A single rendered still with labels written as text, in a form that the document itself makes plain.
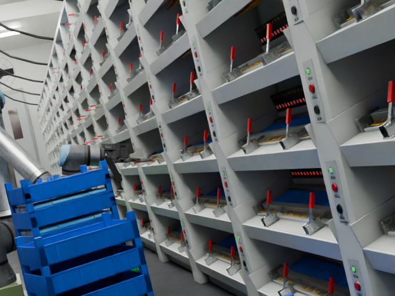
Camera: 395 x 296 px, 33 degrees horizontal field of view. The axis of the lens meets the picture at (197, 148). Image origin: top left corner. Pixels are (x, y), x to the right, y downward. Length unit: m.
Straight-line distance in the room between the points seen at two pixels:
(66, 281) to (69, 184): 0.46
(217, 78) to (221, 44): 0.10
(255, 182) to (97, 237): 0.48
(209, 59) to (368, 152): 0.85
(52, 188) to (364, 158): 1.24
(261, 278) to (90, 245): 0.50
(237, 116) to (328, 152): 0.67
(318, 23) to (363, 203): 0.35
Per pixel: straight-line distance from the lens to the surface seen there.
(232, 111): 1.93
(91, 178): 2.24
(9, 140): 2.82
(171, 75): 2.62
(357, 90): 1.29
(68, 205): 2.21
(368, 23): 1.10
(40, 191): 2.18
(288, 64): 1.40
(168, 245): 3.14
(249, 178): 1.94
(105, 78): 4.00
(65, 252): 1.84
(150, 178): 3.28
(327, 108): 1.27
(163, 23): 2.65
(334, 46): 1.21
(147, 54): 2.61
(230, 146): 1.92
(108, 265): 1.89
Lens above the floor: 0.56
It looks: 1 degrees down
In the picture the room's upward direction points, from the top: 13 degrees counter-clockwise
